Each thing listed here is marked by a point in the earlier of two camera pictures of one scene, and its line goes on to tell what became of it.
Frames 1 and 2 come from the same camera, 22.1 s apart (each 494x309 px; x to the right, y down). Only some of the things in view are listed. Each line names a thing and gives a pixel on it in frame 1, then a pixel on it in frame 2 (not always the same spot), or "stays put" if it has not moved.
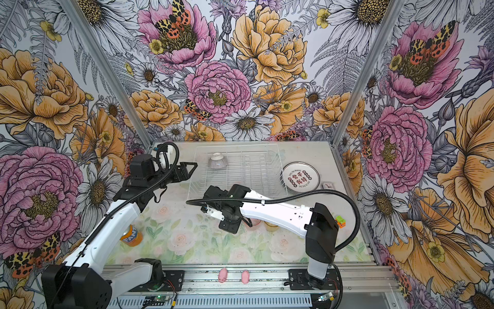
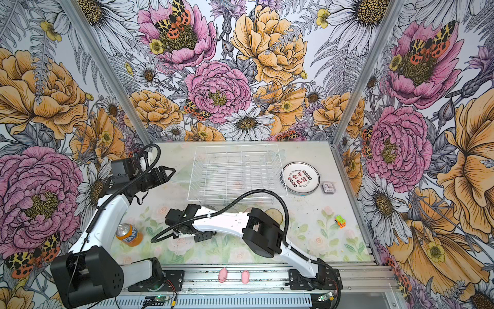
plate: [300, 177] stays put
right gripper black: [231, 228] -> [206, 235]
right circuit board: [326, 297] stays put
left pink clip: [222, 275] stays put
